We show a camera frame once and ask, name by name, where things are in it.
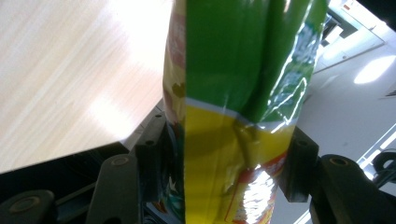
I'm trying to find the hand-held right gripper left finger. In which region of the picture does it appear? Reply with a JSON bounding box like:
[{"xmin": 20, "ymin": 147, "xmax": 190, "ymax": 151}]
[{"xmin": 134, "ymin": 111, "xmax": 185, "ymax": 203}]

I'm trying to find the yellow green spout pouch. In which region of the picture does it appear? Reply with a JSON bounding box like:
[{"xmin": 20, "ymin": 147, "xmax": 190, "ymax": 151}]
[{"xmin": 146, "ymin": 0, "xmax": 331, "ymax": 224}]

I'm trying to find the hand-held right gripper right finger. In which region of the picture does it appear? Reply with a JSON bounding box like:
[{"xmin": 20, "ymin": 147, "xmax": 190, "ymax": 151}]
[{"xmin": 276, "ymin": 125, "xmax": 320, "ymax": 203}]

